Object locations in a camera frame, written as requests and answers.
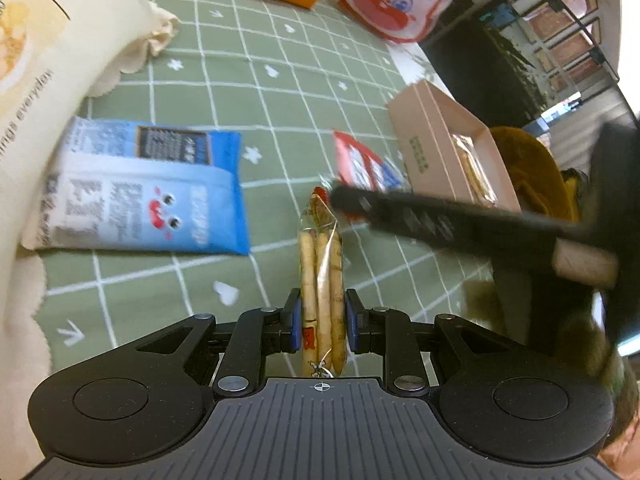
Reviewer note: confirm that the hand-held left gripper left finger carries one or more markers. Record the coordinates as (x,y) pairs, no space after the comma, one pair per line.
(295,322)

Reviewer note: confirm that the cream canvas tote bag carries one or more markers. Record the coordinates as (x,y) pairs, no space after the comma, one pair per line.
(50,60)

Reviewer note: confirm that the red snack packet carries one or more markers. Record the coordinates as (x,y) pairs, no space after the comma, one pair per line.
(355,160)

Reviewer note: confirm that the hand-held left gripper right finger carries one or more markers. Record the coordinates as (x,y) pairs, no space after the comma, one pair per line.
(352,322)

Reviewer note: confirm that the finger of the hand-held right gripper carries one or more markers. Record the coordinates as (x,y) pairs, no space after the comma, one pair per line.
(425,220)

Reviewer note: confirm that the clear breadstick packet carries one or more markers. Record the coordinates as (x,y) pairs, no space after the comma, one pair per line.
(320,280)

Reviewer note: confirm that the rabbit face snack bag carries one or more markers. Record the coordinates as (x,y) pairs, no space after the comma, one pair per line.
(395,0)

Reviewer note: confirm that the pink cardboard box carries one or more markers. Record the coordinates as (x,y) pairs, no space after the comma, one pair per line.
(425,130)

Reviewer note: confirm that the long clear rice cracker packet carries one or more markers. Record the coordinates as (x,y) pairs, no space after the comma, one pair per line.
(472,170)

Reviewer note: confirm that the blue snack packet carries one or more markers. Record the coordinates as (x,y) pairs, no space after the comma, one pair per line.
(150,195)

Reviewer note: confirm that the framed brown wall panels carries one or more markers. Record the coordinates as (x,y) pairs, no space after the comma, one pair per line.
(565,10)

